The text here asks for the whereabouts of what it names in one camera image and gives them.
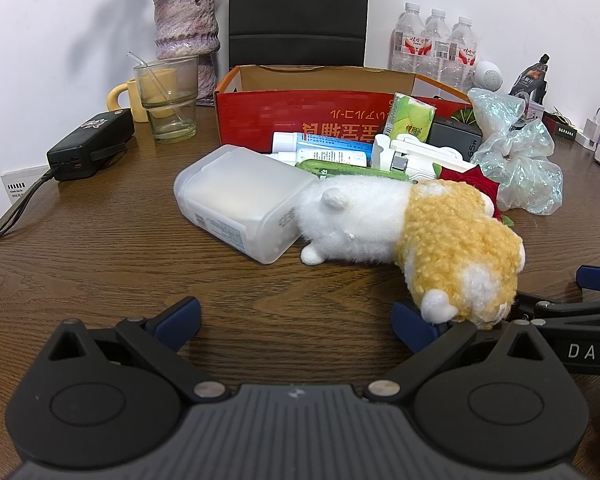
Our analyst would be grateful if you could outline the dark sauce bottle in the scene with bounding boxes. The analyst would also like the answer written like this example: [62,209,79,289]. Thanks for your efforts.
[508,53,552,107]

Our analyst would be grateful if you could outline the black paper bag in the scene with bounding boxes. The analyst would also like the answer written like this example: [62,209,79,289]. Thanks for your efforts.
[228,0,371,68]

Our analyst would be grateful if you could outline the yellow mug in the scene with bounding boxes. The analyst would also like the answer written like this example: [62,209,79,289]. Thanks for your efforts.
[106,67,181,123]

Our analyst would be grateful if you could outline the white robot speaker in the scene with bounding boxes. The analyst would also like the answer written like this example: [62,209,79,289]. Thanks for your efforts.
[472,60,503,92]

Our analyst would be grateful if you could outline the wooden desktop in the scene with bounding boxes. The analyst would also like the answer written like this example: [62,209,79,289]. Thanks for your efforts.
[0,67,600,480]

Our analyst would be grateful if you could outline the red rose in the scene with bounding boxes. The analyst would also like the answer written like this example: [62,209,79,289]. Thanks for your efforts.
[432,162,516,226]

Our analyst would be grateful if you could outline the translucent plastic storage box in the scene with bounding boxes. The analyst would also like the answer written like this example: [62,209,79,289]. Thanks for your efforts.
[173,144,321,266]

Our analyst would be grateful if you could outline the white label card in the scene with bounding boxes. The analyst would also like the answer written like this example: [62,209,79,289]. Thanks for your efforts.
[1,164,51,206]

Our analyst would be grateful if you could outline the green tissue pack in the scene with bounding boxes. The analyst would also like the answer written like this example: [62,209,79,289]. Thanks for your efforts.
[382,92,440,143]

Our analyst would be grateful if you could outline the clear glass cup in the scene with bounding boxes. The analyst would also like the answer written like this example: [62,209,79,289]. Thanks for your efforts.
[133,56,200,145]

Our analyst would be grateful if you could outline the black power station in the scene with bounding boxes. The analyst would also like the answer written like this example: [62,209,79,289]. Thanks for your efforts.
[46,108,136,182]

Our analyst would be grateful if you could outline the white folding stand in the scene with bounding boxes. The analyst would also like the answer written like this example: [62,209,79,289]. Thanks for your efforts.
[371,133,481,181]

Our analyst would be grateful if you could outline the iridescent plastic wrap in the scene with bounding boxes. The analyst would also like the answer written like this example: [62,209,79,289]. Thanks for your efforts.
[467,87,564,217]

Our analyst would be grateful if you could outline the white and yellow plush toy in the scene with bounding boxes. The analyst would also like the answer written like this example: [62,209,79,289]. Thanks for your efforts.
[294,175,527,331]

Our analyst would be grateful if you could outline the green plastic case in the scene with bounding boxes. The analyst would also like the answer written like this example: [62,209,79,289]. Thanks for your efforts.
[296,159,409,182]

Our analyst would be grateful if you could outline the dark red box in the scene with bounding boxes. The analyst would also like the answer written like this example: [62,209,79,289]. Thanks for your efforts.
[542,110,578,141]

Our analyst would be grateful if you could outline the clear water bottle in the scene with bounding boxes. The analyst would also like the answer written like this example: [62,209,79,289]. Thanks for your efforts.
[450,16,481,92]
[422,8,453,80]
[391,2,426,73]

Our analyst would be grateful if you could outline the black power bank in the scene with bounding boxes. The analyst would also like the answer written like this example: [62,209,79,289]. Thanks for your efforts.
[426,116,483,163]

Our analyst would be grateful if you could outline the white charger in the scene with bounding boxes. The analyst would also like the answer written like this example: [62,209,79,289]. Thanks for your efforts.
[577,117,600,151]

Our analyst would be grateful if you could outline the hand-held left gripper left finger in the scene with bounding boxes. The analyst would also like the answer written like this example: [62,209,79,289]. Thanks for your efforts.
[47,296,229,405]

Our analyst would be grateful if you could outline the purple textured vase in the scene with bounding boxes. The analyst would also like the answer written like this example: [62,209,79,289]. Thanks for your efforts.
[152,0,222,106]

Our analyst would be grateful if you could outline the black cables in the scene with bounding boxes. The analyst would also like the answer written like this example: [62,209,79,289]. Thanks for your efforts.
[0,167,56,246]

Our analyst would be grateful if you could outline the glass straw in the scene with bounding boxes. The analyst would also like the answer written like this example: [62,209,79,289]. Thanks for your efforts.
[126,51,186,131]

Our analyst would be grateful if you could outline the red cardboard box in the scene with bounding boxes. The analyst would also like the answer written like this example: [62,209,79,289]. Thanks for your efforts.
[213,64,476,156]

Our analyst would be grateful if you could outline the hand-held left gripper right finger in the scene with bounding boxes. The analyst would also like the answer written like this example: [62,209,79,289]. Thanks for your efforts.
[362,301,568,405]

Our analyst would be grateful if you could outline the blue and white toothpaste tube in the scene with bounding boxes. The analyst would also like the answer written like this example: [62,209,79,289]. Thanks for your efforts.
[271,131,376,161]

